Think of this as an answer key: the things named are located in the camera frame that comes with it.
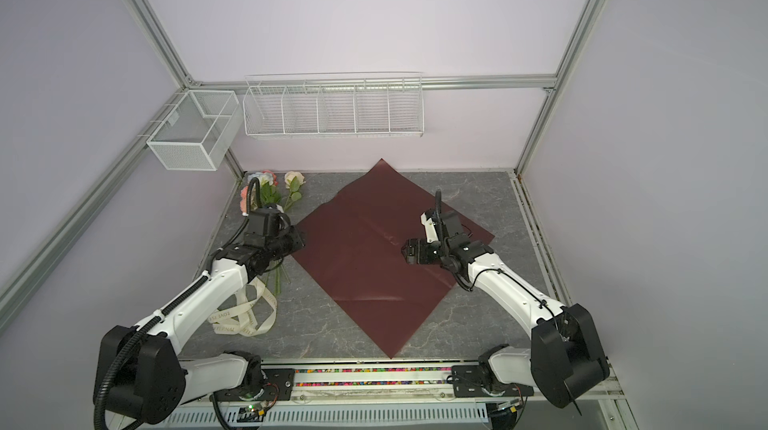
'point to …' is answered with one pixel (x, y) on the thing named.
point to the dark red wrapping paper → (357, 254)
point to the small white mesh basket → (197, 130)
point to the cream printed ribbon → (249, 311)
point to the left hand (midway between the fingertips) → (306, 237)
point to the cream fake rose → (293, 180)
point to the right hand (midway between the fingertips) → (417, 250)
